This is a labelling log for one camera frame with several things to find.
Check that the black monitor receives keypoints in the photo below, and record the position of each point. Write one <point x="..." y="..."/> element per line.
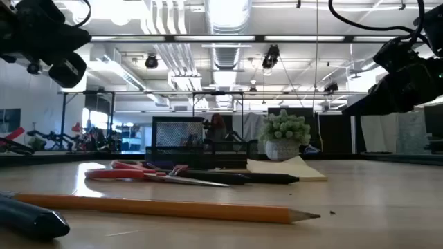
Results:
<point x="434" y="121"/>

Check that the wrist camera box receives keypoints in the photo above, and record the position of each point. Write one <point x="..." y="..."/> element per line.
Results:
<point x="394" y="55"/>
<point x="67" y="71"/>

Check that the blue and white bag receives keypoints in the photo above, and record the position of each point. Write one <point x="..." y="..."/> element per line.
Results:
<point x="311" y="149"/>

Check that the grey hanging cloth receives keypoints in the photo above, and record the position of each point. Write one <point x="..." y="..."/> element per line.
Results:
<point x="252" y="126"/>

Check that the person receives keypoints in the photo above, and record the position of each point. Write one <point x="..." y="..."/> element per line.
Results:
<point x="218" y="128"/>

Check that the black mesh desk organizer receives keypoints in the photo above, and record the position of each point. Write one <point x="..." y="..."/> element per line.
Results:
<point x="178" y="133"/>

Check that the red bar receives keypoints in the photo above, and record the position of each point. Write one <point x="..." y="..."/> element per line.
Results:
<point x="14" y="134"/>

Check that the red desk lamp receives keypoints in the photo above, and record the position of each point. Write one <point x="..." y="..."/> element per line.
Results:
<point x="76" y="127"/>

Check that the silver ceiling air duct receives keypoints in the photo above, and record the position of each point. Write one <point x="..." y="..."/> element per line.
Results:
<point x="226" y="20"/>

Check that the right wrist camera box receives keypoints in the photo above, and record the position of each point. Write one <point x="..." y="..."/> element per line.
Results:
<point x="394" y="55"/>

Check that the grey patterned curtain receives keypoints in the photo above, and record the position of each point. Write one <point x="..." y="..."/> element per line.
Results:
<point x="412" y="133"/>

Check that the dark wall picture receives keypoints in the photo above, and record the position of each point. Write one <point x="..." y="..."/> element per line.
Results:
<point x="9" y="121"/>

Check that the green plant in white pot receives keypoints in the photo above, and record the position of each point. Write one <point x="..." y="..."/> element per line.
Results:
<point x="282" y="150"/>

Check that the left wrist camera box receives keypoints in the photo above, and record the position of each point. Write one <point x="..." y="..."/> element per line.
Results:
<point x="67" y="71"/>

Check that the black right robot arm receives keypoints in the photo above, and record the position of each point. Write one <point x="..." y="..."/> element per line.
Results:
<point x="434" y="24"/>

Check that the yellow pencil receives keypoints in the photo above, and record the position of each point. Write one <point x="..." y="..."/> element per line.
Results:
<point x="155" y="207"/>

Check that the yellow sticky note pad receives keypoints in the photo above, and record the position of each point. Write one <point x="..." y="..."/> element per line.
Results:
<point x="290" y="171"/>

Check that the small green background plant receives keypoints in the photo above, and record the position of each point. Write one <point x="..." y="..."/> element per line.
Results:
<point x="36" y="142"/>

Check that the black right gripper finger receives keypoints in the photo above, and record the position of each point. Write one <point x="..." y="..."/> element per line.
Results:
<point x="363" y="107"/>

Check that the black partition panel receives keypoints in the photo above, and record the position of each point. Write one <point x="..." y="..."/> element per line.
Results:
<point x="335" y="135"/>
<point x="273" y="111"/>

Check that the black background robot arm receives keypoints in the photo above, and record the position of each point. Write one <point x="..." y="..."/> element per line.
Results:
<point x="17" y="147"/>

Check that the black ceiling spot lamp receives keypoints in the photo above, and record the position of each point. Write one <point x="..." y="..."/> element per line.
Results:
<point x="331" y="87"/>
<point x="151" y="62"/>
<point x="270" y="58"/>

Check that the white curtain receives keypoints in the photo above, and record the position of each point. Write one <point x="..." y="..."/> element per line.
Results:
<point x="379" y="135"/>

